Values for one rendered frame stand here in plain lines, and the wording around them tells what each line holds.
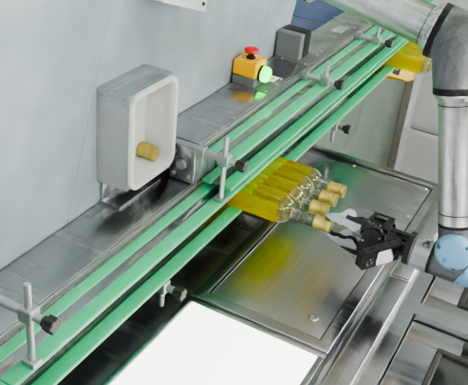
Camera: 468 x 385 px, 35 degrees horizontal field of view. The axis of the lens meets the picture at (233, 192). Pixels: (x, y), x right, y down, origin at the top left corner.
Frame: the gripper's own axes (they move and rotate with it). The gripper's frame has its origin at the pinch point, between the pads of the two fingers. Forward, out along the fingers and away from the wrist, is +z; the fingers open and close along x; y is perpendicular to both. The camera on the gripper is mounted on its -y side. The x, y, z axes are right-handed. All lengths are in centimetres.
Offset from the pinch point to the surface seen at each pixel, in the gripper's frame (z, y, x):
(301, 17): 55, 103, 11
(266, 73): 33.9, 30.2, 19.2
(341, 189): 3.0, 16.2, 0.7
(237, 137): 27.6, 3.0, 13.1
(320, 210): 3.9, 4.3, 0.4
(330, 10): 50, 119, 11
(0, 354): 29, -77, 5
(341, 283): -6.8, -2.8, -12.7
